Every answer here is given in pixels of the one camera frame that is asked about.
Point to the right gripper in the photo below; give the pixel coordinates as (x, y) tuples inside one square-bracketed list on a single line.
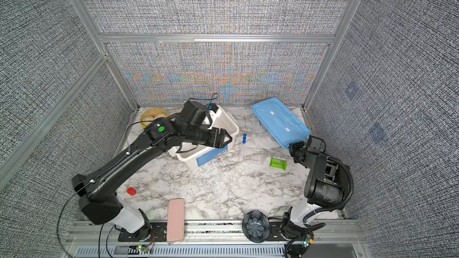
[(294, 146)]

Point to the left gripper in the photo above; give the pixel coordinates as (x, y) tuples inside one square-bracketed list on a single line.
[(213, 142)]

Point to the blue-capped test tube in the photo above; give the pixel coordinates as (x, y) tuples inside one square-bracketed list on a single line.
[(250, 152)]

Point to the blue plastic bin lid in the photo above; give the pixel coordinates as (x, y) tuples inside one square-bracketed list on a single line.
[(280, 122)]

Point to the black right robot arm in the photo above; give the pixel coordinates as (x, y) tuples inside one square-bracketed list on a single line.
[(329, 187)]

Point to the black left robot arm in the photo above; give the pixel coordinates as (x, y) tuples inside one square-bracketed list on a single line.
[(98, 199)]

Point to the green packet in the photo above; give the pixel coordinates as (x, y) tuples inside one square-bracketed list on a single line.
[(277, 163)]

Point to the yellow bamboo steamer basket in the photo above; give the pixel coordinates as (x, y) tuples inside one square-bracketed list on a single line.
[(150, 115)]

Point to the black flower-shaped dish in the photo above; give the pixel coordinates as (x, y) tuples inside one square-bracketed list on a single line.
[(256, 226)]

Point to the pink rectangular case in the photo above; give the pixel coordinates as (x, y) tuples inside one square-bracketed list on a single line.
[(175, 231)]

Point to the red bottle cap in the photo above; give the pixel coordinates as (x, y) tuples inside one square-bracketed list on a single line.
[(131, 191)]

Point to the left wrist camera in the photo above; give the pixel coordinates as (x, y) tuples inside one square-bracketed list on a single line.
[(197, 114)]

